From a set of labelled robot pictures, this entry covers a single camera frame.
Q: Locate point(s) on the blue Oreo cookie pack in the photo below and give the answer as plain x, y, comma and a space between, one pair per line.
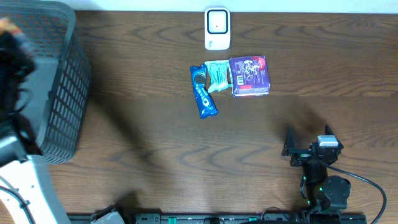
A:
204, 101

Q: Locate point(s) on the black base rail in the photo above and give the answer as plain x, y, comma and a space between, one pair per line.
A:
156, 218

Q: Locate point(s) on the small orange snack box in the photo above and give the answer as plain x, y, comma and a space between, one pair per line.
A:
8, 26

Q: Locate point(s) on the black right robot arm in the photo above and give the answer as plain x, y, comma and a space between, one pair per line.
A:
323, 192

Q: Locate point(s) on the purple snack box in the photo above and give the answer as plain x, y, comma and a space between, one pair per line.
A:
249, 76

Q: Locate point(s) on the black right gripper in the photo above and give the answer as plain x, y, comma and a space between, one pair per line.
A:
301, 156

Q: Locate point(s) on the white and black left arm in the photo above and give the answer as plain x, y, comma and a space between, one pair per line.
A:
26, 188

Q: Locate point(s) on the grey plastic mesh basket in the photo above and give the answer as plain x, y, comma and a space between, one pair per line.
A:
61, 81

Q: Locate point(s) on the mint green snack packet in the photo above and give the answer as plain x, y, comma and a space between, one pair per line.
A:
218, 72

